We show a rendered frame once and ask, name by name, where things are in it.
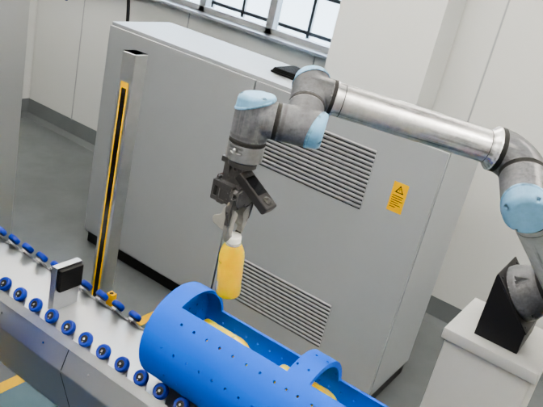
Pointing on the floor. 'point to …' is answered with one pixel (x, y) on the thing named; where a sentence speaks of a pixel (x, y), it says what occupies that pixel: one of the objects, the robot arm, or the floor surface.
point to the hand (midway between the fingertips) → (233, 236)
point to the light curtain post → (119, 168)
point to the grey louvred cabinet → (401, 147)
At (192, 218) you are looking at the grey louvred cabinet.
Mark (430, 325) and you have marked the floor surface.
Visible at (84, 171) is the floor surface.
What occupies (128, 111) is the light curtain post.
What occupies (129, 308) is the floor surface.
